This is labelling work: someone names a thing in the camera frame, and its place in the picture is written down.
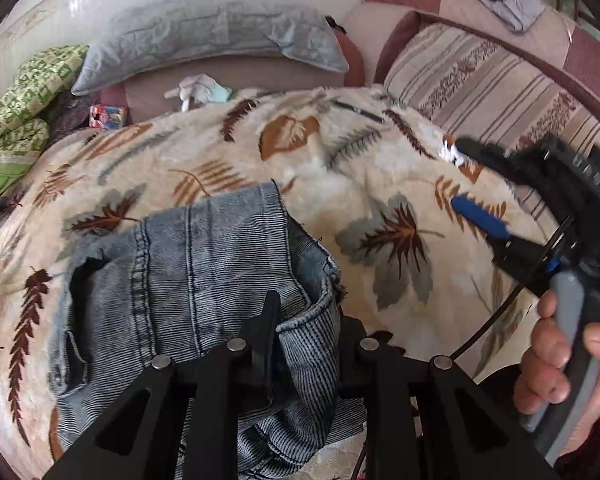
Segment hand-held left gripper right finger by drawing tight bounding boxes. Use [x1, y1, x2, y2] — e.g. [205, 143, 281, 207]
[336, 315, 563, 480]

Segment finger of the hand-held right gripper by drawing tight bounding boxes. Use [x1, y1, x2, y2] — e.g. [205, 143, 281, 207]
[455, 137, 519, 182]
[451, 195, 514, 252]

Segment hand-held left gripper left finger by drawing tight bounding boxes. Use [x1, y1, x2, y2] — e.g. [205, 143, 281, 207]
[42, 290, 283, 480]

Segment grey denim pants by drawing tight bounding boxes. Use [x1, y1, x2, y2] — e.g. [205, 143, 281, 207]
[47, 180, 368, 480]

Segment person's right hand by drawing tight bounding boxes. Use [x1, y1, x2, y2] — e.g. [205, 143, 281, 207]
[512, 290, 600, 461]

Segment white crumpled tissue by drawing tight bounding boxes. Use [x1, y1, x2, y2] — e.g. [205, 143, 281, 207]
[439, 141, 468, 166]

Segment striped floral cushion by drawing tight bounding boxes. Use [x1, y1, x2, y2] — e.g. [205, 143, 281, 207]
[382, 22, 600, 221]

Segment black pen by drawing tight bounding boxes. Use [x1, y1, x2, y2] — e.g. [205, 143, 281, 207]
[332, 100, 386, 123]

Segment grey crumpled cloth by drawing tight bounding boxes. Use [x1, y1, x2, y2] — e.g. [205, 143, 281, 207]
[465, 0, 546, 33]

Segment leaf print blanket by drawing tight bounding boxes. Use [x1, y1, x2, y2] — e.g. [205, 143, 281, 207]
[0, 85, 571, 480]

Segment pale teal cloth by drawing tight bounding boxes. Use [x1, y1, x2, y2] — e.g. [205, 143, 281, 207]
[207, 82, 234, 105]

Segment white and teal cloth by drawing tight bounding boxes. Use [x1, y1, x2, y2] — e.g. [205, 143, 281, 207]
[164, 74, 221, 112]

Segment small red box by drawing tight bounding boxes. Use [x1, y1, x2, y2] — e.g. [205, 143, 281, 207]
[89, 104, 129, 128]

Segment dark patterned cloth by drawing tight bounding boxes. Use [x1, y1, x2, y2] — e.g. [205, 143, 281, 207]
[47, 97, 98, 148]

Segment grey quilted pillow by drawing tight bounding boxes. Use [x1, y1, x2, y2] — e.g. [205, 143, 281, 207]
[71, 0, 350, 97]

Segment green patterned quilt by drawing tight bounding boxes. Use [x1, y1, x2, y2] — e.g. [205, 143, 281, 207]
[0, 44, 90, 211]

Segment black cable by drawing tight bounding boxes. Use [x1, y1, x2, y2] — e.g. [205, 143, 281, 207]
[450, 212, 578, 361]

